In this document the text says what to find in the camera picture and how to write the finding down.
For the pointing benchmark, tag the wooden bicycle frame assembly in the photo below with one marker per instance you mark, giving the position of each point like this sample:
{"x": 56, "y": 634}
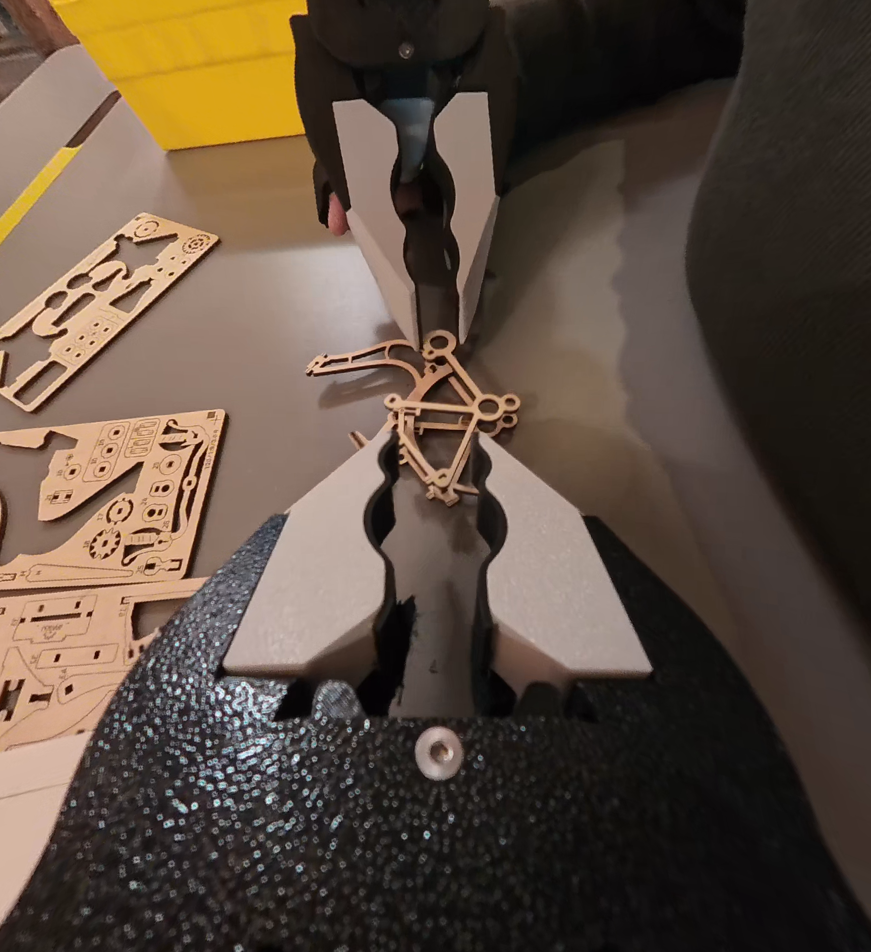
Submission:
{"x": 465, "y": 381}

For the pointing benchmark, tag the white instruction booklet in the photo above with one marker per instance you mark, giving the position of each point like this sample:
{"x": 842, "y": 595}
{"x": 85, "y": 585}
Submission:
{"x": 11, "y": 818}

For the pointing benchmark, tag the wooden sheet with frame parts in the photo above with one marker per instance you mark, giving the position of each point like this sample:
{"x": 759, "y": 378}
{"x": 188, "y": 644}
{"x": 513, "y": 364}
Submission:
{"x": 86, "y": 692}

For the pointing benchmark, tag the person's dark jacket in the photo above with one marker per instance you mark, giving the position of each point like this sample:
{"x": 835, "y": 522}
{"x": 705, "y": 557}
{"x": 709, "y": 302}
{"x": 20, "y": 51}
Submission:
{"x": 814, "y": 297}

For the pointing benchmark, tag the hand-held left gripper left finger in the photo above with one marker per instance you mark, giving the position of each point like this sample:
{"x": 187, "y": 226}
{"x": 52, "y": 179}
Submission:
{"x": 309, "y": 595}

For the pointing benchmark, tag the narrow wooden parts sheet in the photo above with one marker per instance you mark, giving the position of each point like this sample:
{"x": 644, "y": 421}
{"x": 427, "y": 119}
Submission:
{"x": 108, "y": 316}

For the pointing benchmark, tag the person's right hand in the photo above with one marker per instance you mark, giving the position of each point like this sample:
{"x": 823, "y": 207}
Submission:
{"x": 339, "y": 217}

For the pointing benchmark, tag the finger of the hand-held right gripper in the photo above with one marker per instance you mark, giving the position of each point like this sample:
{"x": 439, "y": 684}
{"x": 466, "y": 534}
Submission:
{"x": 472, "y": 186}
{"x": 365, "y": 178}

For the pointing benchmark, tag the curved wooden strut part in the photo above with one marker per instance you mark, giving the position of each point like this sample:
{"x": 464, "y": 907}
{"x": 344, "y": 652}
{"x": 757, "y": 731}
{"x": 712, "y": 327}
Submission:
{"x": 321, "y": 364}

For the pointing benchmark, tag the wooden sheet with gear parts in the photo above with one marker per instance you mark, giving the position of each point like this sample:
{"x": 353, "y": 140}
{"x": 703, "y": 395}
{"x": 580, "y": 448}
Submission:
{"x": 182, "y": 476}

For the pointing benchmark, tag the stacked yellow plastic bins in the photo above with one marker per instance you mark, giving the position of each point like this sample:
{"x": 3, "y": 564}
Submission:
{"x": 182, "y": 74}

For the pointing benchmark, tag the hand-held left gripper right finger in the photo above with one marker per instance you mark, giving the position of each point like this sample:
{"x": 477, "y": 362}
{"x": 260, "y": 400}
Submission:
{"x": 562, "y": 587}

